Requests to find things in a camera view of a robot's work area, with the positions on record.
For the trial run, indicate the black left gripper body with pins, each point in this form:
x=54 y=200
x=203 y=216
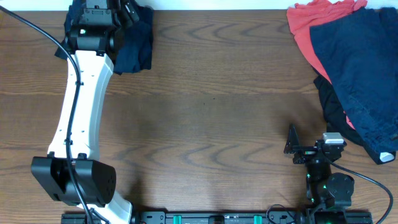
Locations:
x=127 y=14

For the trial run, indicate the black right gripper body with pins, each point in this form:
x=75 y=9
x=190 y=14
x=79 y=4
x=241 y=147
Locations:
x=305 y=152

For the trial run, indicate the navy blue shorts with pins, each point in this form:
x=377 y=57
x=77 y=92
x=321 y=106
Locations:
x=121 y=29

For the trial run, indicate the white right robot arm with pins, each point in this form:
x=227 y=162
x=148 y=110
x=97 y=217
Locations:
x=330 y=193

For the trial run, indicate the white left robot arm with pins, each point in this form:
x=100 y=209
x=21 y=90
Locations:
x=71 y=172

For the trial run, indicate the folded black garment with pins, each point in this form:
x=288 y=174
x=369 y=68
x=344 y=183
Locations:
x=136 y=53

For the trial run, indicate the black garment under pile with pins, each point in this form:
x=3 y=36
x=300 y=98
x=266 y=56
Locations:
x=336 y=122

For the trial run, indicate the navy blue garment pile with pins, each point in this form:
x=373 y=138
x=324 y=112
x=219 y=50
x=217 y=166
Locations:
x=382 y=136

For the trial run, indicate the red orange garment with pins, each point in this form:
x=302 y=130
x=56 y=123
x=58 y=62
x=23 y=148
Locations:
x=306 y=28

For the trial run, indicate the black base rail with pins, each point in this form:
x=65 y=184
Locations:
x=272 y=215

